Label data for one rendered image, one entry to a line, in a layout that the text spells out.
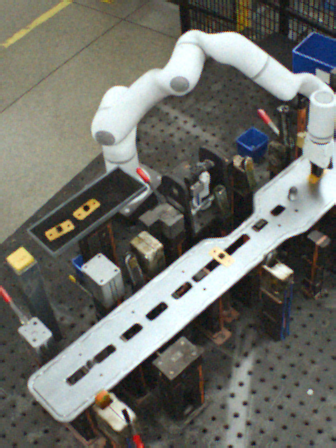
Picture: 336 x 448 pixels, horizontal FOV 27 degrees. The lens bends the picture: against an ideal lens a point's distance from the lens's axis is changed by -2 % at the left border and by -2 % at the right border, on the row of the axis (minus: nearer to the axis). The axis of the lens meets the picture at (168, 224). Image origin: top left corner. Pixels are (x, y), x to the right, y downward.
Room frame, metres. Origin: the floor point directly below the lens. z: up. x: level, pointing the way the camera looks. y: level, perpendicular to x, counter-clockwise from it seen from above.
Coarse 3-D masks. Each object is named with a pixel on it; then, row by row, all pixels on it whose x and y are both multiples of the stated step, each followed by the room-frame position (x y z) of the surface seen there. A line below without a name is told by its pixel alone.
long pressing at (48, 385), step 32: (256, 192) 1.57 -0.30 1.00; (320, 192) 1.54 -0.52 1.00; (288, 224) 1.42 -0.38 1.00; (192, 256) 1.34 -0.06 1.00; (256, 256) 1.31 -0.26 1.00; (160, 288) 1.23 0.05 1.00; (192, 288) 1.22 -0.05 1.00; (224, 288) 1.21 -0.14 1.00; (128, 320) 1.13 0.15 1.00; (160, 320) 1.12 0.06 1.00; (192, 320) 1.11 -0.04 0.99; (64, 352) 1.05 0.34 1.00; (96, 352) 1.04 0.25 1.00; (128, 352) 1.03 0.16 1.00; (32, 384) 0.95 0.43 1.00; (64, 384) 0.94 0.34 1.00; (96, 384) 0.93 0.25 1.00; (64, 416) 0.84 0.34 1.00
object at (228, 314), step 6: (210, 264) 1.34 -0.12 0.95; (216, 264) 1.31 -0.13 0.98; (210, 270) 1.34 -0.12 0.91; (228, 294) 1.32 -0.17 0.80; (222, 300) 1.30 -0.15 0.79; (228, 300) 1.32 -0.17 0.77; (222, 306) 1.30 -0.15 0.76; (228, 306) 1.32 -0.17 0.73; (222, 312) 1.31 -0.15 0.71; (228, 312) 1.31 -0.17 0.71; (234, 312) 1.31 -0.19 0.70; (222, 318) 1.29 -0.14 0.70; (228, 318) 1.29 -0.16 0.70; (234, 318) 1.29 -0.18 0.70
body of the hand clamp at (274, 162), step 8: (272, 144) 1.74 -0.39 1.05; (272, 152) 1.73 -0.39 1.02; (280, 152) 1.70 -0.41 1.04; (288, 152) 1.72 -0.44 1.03; (272, 160) 1.73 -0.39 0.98; (280, 160) 1.70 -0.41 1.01; (288, 160) 1.72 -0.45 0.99; (272, 168) 1.73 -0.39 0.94; (280, 168) 1.70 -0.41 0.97; (272, 176) 1.73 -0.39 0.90; (280, 208) 1.71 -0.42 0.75
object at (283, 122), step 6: (276, 108) 1.75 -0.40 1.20; (282, 108) 1.74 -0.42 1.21; (282, 114) 1.73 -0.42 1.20; (288, 114) 1.70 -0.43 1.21; (282, 120) 1.72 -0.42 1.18; (288, 120) 1.73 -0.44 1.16; (282, 126) 1.71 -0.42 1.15; (288, 126) 1.73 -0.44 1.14; (282, 132) 1.71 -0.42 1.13; (288, 132) 1.73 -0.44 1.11; (282, 138) 1.71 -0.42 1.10; (288, 138) 1.72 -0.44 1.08; (282, 144) 1.71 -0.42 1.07
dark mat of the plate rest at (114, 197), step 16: (112, 176) 1.57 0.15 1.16; (128, 176) 1.56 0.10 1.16; (96, 192) 1.51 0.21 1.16; (112, 192) 1.50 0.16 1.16; (128, 192) 1.49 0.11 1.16; (64, 208) 1.46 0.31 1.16; (96, 208) 1.44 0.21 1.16; (112, 208) 1.43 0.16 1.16; (48, 224) 1.40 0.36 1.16; (80, 224) 1.39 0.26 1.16; (48, 240) 1.34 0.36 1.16; (64, 240) 1.33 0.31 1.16
